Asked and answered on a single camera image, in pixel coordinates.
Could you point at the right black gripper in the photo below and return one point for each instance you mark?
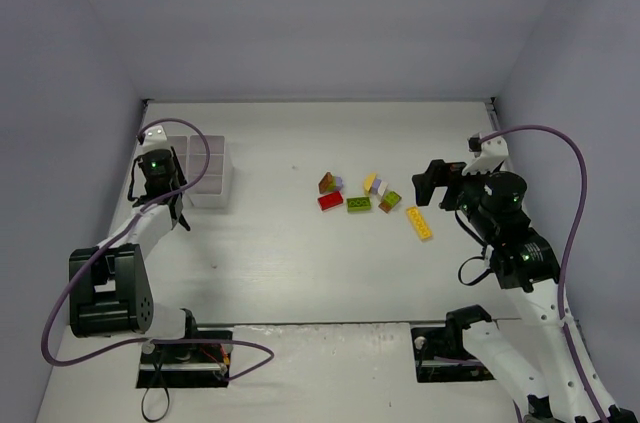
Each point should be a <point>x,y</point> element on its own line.
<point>450,189</point>

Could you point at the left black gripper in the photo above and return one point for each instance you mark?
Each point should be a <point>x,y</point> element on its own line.
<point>176,208</point>

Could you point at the small green lego brick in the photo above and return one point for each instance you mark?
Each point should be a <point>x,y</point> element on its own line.
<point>392,198</point>

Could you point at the long yellow lego plate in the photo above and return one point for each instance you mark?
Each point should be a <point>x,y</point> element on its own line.
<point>419,224</point>

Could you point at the white lavender lego brick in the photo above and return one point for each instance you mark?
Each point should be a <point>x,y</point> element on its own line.
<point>378,188</point>

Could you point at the small brown lego brick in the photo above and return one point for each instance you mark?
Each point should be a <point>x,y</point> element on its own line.
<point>386,207</point>

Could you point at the large red lego brick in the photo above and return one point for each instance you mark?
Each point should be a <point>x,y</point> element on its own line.
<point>330,200</point>

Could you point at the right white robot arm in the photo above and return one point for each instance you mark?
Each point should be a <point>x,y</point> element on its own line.
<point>563,386</point>

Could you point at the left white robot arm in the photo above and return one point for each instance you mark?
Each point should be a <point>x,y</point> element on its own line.
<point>114,296</point>

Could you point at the right white compartment tray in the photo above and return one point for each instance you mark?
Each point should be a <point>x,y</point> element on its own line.
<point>213,190</point>

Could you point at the yellow curved lego brick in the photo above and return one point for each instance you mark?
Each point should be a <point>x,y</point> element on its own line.
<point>371,184</point>

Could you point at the brown sloped lego brick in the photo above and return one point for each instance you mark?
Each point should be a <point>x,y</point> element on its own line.
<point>326,184</point>

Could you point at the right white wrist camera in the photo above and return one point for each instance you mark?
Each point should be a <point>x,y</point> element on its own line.
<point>488,154</point>

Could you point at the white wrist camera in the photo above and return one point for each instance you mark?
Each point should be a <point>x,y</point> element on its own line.
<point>153,138</point>
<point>488,154</point>

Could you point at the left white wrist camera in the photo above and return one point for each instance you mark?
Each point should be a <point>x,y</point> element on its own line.
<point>153,138</point>

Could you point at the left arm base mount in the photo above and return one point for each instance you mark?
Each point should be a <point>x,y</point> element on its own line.
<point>195,366</point>

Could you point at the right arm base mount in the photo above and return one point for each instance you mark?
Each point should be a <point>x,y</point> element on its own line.
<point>438,360</point>

